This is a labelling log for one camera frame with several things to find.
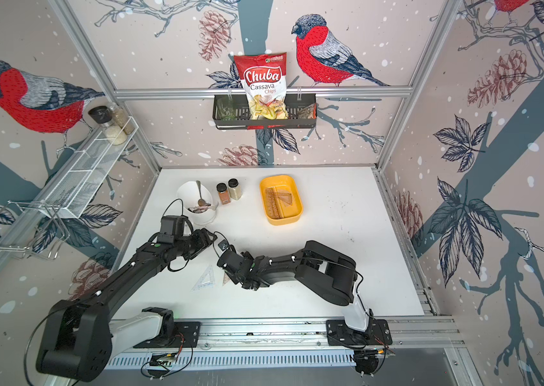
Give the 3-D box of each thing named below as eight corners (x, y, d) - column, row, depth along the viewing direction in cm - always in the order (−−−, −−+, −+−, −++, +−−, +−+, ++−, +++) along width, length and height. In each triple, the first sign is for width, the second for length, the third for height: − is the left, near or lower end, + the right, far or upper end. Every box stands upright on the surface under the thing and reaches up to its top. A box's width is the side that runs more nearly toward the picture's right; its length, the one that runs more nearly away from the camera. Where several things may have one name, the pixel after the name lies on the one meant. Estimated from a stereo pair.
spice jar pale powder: (230, 200, 110) (227, 187, 103) (232, 191, 113) (228, 178, 106) (241, 200, 110) (238, 187, 103) (242, 191, 114) (239, 178, 106)
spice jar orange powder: (219, 203, 107) (215, 191, 100) (221, 195, 110) (217, 182, 103) (230, 203, 107) (226, 191, 100) (231, 195, 110) (228, 182, 103)
